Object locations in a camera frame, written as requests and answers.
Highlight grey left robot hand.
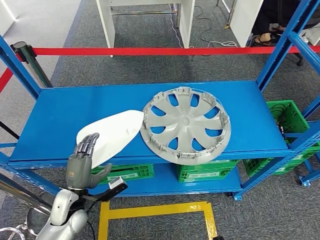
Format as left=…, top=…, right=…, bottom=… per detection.
left=66, top=132, right=112, bottom=191

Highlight white plastic body part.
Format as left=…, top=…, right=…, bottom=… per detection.
left=75, top=109, right=145, bottom=170

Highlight blue metal shelf rack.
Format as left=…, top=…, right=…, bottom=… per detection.
left=0, top=0, right=320, bottom=202

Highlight yellow floor tape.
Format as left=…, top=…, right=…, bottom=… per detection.
left=97, top=201, right=218, bottom=240

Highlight short red barrier belt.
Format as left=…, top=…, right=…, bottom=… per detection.
left=0, top=67, right=14, bottom=94

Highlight grey wheel hubcap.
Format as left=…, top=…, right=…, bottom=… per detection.
left=139, top=86, right=232, bottom=166

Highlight long red barrier belt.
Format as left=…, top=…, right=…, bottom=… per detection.
left=32, top=45, right=320, bottom=57

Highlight white table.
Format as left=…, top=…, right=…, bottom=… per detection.
left=95, top=0, right=196, bottom=58

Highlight white desk panel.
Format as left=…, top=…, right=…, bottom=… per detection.
left=229, top=0, right=264, bottom=48

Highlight open green plastic crate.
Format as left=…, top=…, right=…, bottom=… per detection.
left=265, top=99, right=320, bottom=167

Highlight person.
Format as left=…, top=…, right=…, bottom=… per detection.
left=251, top=0, right=302, bottom=47

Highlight black office chair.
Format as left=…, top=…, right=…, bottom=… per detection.
left=275, top=0, right=320, bottom=67

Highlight dark barrier stanchion post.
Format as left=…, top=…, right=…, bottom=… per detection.
left=10, top=41, right=54, bottom=89

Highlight black floor cable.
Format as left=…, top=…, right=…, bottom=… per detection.
left=193, top=5, right=214, bottom=46

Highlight white floor cable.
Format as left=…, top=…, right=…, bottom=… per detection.
left=169, top=3, right=238, bottom=49

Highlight black cable bundle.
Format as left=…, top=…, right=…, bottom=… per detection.
left=270, top=103, right=288, bottom=135

